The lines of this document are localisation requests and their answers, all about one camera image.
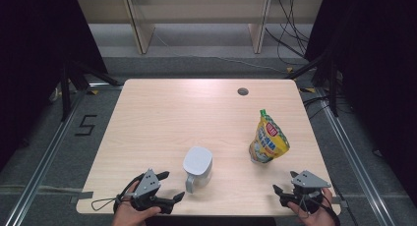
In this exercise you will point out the person's left hand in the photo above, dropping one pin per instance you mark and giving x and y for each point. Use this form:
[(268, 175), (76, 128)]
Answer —
[(129, 216)]

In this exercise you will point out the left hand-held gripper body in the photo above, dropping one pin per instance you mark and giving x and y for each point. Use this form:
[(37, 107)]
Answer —
[(147, 184)]

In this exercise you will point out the metal floor rail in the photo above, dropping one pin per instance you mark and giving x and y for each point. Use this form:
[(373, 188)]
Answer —
[(46, 160), (354, 160)]

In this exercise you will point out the grey table grommet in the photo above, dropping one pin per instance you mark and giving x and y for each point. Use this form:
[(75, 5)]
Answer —
[(243, 91)]

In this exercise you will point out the black curtain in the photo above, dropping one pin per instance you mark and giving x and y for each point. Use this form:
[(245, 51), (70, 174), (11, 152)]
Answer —
[(29, 55), (380, 72)]

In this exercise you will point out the yellow black tape piece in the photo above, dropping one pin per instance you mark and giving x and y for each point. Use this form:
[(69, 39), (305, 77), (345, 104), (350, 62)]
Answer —
[(289, 69), (94, 92), (308, 90)]

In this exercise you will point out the beige wooden desk frame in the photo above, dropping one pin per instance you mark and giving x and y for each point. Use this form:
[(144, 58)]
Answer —
[(141, 29)]

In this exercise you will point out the black metal stand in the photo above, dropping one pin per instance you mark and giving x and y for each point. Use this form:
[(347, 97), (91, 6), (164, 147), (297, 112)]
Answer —
[(333, 88), (65, 95)]

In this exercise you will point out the grey tape strip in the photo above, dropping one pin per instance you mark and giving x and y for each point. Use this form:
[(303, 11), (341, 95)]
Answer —
[(341, 202)]

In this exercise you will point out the yellow snack pouch green top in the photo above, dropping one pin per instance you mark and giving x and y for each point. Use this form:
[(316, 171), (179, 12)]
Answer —
[(270, 141)]

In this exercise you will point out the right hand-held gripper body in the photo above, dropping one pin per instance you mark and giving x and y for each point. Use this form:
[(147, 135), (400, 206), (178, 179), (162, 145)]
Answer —
[(308, 181)]

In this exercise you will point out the person's right hand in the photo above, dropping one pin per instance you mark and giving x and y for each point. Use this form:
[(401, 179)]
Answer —
[(314, 219)]

